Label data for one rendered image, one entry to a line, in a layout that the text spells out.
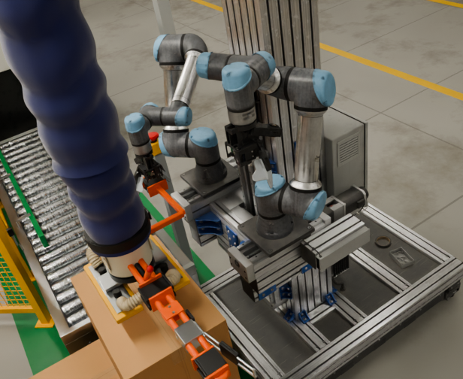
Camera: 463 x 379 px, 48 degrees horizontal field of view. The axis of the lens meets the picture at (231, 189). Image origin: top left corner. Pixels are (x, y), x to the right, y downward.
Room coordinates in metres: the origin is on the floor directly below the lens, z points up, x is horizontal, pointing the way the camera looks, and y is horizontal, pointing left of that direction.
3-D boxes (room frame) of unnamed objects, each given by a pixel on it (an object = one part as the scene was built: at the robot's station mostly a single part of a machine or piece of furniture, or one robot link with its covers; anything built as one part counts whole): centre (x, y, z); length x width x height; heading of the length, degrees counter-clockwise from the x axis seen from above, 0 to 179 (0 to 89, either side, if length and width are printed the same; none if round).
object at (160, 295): (1.18, 0.30, 1.18); 0.10 x 0.08 x 0.06; 117
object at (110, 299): (1.37, 0.50, 1.08); 0.34 x 0.10 x 0.05; 27
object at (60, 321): (2.65, 1.37, 0.50); 2.31 x 0.05 x 0.19; 25
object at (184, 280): (1.45, 0.33, 1.08); 0.34 x 0.10 x 0.05; 27
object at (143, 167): (1.77, 0.31, 1.30); 0.09 x 0.08 x 0.12; 27
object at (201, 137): (2.00, 0.09, 1.20); 0.13 x 0.12 x 0.14; 68
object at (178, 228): (2.47, 0.37, 0.50); 0.07 x 0.07 x 1.00; 25
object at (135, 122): (1.78, 0.31, 1.46); 0.09 x 0.08 x 0.11; 158
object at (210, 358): (0.87, 0.15, 1.18); 0.08 x 0.07 x 0.05; 27
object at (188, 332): (0.99, 0.20, 1.17); 0.07 x 0.07 x 0.04; 27
